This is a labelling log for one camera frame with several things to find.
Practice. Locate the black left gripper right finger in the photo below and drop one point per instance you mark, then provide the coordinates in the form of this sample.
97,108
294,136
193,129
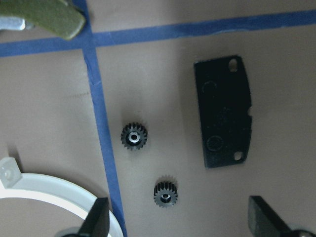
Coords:
263,221

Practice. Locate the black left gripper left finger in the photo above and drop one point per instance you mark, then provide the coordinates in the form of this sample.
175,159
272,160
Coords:
97,222

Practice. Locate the black bearing gear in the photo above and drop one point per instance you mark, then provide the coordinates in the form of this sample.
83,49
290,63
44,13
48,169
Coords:
134,136
165,192

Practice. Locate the white curved plastic part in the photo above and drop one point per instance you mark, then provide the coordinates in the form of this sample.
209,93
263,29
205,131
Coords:
49,189

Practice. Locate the black brake pad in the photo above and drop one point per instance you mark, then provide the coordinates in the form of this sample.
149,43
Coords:
224,100

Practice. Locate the green brake shoe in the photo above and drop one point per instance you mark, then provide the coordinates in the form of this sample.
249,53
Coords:
59,17

